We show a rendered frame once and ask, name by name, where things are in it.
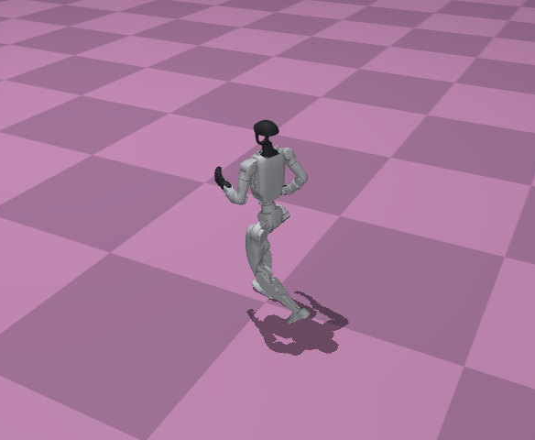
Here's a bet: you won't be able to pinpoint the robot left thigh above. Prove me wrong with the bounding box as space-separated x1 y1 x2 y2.
246 220 272 279

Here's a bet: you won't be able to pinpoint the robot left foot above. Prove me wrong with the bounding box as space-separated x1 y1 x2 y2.
286 307 311 324

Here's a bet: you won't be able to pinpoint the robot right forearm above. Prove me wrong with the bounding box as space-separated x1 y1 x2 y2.
281 179 302 194

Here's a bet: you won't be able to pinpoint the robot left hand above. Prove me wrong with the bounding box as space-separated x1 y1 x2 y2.
214 167 232 190

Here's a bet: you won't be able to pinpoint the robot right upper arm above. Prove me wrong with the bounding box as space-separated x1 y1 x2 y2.
281 148 308 186

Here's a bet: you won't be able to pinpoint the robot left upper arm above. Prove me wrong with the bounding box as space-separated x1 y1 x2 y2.
234 158 257 204

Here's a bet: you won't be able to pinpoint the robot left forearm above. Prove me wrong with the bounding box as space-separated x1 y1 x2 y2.
224 183 237 203

